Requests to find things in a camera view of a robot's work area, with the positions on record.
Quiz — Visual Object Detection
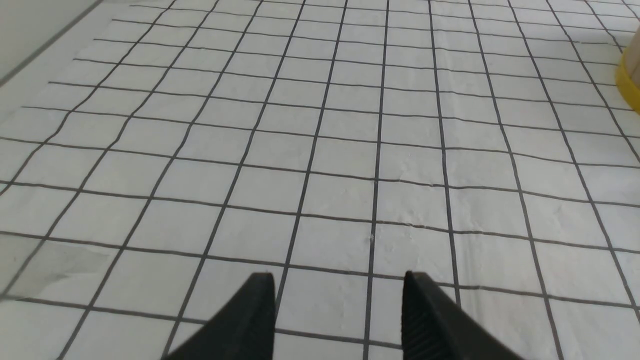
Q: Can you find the white grid-patterned tablecloth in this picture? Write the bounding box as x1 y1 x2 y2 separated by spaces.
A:
1 0 639 360

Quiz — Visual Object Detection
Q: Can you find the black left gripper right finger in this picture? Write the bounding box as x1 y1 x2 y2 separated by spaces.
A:
401 271 521 360

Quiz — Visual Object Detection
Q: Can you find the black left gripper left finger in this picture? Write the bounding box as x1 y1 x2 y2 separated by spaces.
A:
164 272 276 360

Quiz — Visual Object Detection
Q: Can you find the yellow-rimmed bamboo steamer lid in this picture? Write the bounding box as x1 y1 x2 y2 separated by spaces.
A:
615 27 640 114

